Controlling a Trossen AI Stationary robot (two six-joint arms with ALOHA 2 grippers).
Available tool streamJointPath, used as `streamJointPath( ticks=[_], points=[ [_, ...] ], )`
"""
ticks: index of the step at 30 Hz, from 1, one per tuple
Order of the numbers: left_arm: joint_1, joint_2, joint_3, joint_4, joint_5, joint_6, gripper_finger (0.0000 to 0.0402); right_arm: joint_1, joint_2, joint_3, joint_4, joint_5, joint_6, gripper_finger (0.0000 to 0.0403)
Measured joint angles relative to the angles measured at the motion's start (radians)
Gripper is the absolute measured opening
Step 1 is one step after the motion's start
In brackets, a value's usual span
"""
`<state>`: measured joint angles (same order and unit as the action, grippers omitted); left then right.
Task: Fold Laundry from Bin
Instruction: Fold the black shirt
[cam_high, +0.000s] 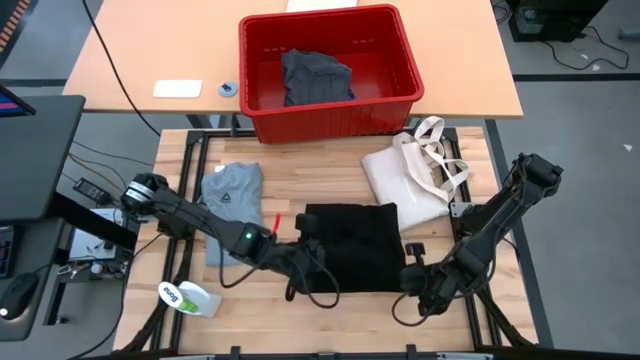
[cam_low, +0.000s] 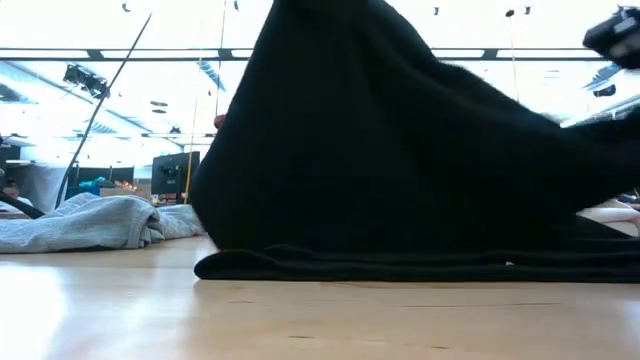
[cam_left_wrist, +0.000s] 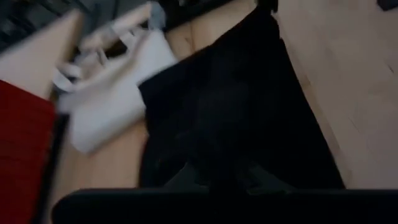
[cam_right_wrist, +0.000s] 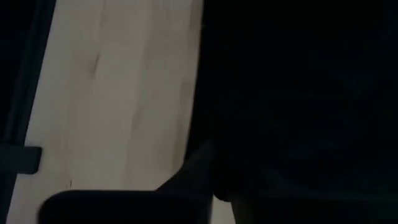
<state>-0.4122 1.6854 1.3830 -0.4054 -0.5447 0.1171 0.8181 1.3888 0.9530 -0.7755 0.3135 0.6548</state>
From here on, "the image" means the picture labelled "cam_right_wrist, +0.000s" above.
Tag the black aluminium table frame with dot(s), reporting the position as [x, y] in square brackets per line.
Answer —
[18, 77]

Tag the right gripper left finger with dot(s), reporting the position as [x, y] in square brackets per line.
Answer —
[196, 180]

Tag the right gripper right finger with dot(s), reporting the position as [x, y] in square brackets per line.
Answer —
[280, 199]

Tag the black garment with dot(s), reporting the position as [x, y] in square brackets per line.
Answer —
[295, 93]

